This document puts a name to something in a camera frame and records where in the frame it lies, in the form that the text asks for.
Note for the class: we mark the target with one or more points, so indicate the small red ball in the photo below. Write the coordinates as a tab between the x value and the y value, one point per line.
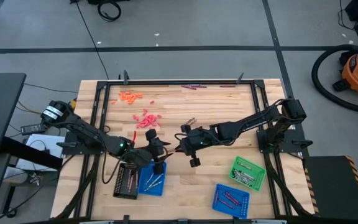
132	183

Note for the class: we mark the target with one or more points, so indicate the black power adapter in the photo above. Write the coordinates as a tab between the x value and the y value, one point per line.
33	129

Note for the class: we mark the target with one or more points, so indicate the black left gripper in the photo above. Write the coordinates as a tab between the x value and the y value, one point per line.
145	154

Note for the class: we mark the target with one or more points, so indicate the black plastic basket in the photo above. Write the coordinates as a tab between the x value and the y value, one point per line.
120	186

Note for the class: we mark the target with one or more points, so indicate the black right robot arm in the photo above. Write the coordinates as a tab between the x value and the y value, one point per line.
253	123

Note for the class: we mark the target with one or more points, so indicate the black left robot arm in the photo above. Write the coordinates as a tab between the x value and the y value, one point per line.
89	132

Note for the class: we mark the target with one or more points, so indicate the green plastic basket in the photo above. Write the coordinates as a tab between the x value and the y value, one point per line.
258	174

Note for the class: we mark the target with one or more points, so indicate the blue plastic basket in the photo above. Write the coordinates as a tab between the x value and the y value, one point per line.
225	213
159	193

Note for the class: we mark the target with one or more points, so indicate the black platform with hazard stripes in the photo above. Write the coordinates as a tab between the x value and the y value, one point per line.
331	186

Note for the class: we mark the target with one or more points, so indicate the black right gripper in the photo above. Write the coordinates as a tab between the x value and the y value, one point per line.
197	140

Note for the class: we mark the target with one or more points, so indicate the white box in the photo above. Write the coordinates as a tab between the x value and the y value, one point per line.
37	138

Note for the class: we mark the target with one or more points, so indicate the black table clamp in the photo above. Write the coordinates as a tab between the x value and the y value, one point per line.
125	77
240	78

